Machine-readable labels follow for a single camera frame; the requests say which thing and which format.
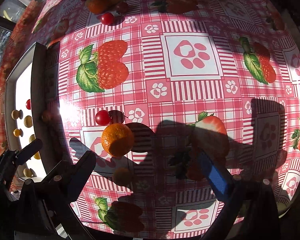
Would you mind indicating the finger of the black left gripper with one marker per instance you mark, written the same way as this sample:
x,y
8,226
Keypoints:
x,y
27,152

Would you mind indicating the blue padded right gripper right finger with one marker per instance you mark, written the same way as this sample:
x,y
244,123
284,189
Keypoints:
x,y
219,178

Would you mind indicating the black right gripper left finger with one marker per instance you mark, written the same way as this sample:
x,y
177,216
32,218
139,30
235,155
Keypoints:
x,y
65,182

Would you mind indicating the yellow cherry tomato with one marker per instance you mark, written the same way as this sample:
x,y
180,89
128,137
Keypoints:
x,y
28,122

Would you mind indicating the white rectangular tray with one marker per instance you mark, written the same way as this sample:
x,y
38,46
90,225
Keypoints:
x,y
28,85

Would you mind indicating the shaded yellow fruit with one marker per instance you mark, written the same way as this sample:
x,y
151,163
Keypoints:
x,y
122,176

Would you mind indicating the red checkered fruit tablecloth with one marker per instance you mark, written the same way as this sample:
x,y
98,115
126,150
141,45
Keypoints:
x,y
217,76

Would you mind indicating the red cherry tomato far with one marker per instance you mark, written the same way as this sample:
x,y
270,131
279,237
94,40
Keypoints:
x,y
108,18

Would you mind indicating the shaded orange mandarin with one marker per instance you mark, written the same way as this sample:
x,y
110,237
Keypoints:
x,y
98,6

